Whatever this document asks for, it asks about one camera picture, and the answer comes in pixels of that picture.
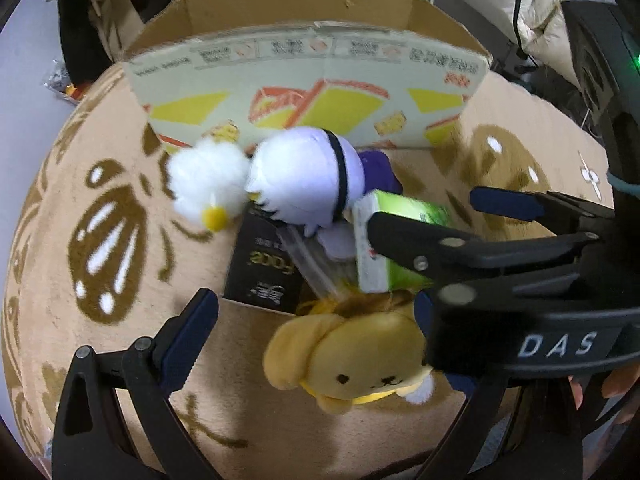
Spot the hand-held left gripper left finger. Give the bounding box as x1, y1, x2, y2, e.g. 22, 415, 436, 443
51, 287, 221, 480

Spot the black hanging coat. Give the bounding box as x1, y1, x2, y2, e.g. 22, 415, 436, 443
56, 0, 151, 86

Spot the clear plastic bag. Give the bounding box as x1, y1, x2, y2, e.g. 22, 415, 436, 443
277, 224, 362, 302

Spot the black rectangular box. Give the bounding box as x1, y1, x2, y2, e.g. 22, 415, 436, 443
222, 205, 307, 317

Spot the yellow dog plush toy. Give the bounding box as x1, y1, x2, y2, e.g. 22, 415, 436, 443
263, 292, 437, 416

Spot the person's right hand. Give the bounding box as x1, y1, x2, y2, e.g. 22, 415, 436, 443
570, 360, 640, 429

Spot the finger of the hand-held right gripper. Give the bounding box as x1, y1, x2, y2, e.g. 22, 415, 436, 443
469, 186, 617, 234
366, 211, 602, 287

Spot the white duck plush toy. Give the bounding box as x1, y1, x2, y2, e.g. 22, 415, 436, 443
166, 139, 251, 233

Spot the printed cardboard box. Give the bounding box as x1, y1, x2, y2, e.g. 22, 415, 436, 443
121, 0, 495, 153

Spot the white-haired purple plush doll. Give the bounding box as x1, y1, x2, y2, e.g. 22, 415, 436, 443
245, 126, 404, 262

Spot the plastic bag of toys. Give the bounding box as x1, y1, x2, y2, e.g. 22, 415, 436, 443
46, 57, 94, 107

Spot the green and white tissue pack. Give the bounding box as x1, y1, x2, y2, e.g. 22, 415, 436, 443
351, 189, 453, 295

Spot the beige hanging coat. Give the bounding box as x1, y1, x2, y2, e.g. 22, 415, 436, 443
89, 0, 187, 63

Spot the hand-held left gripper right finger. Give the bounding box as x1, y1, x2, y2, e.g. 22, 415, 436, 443
413, 290, 586, 480

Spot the beige brown patterned rug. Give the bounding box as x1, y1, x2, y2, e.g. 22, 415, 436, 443
0, 60, 622, 480

